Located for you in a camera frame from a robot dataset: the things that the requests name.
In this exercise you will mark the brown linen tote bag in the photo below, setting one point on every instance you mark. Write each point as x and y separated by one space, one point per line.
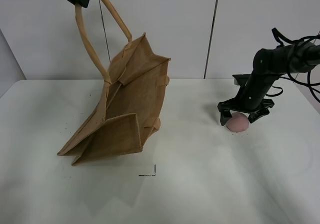
128 111

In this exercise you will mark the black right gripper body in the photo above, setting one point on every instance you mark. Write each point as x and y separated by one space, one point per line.
251 94

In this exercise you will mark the pink peach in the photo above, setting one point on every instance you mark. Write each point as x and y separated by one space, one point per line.
238 123

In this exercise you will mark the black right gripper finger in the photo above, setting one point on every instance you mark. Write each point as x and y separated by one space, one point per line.
225 116
257 114

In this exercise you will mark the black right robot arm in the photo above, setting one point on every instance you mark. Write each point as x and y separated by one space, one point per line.
268 67

